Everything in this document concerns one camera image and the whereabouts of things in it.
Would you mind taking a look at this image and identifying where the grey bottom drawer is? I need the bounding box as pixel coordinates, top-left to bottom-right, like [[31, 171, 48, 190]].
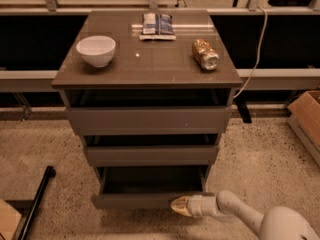
[[92, 165, 210, 209]]

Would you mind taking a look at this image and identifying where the grey top drawer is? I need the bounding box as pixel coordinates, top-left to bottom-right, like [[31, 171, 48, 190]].
[[66, 107, 231, 135]]

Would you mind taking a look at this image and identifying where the grey middle drawer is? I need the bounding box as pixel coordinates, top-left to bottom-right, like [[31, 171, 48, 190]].
[[84, 145, 219, 167]]

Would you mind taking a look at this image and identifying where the wooden board corner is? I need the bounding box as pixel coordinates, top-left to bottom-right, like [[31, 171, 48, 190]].
[[0, 199, 22, 240]]

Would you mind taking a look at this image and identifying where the grey drawer cabinet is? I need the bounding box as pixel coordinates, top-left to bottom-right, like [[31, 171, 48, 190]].
[[51, 9, 243, 185]]

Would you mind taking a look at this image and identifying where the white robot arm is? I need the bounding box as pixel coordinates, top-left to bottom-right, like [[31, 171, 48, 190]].
[[171, 190, 320, 240]]

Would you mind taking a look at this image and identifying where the cardboard box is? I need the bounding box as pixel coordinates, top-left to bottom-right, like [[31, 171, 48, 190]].
[[288, 90, 320, 167]]

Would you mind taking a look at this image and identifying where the black metal leg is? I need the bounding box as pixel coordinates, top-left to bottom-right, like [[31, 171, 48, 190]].
[[17, 166, 56, 240]]

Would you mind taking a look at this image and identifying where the white ceramic bowl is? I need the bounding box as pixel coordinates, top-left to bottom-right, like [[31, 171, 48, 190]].
[[76, 36, 116, 68]]

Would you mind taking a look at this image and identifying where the white cable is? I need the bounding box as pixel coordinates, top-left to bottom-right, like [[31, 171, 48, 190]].
[[233, 6, 269, 99]]

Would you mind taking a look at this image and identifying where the blue white snack bag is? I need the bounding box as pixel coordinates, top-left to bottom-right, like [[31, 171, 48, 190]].
[[140, 13, 176, 40]]

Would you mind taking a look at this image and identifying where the crushed golden can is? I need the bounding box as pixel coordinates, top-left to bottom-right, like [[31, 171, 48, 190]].
[[192, 39, 219, 71]]

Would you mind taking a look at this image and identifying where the grey drawer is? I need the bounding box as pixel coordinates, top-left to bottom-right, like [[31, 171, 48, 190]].
[[92, 165, 210, 209], [84, 145, 219, 167], [66, 107, 231, 135]]

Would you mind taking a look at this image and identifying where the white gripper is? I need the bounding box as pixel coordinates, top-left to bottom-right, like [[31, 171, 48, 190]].
[[170, 195, 218, 217]]

